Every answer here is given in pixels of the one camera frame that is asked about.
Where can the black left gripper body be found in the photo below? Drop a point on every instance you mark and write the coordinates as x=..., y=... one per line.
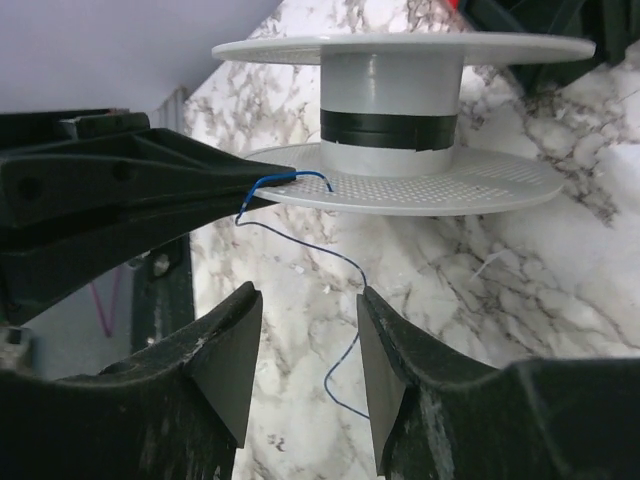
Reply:
x=39, y=128

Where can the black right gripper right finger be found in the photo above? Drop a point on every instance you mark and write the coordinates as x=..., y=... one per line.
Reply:
x=438, y=414

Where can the white perforated cable spool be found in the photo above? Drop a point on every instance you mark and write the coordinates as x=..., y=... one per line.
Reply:
x=388, y=113

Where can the aluminium frame rail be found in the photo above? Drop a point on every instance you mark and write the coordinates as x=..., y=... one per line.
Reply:
x=170, y=114

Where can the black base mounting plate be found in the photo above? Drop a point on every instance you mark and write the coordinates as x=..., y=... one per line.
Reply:
x=162, y=293

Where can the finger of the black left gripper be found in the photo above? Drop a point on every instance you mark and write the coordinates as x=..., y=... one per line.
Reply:
x=43, y=264
x=42, y=182

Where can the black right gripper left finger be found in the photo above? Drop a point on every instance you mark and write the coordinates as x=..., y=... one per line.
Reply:
x=175, y=410

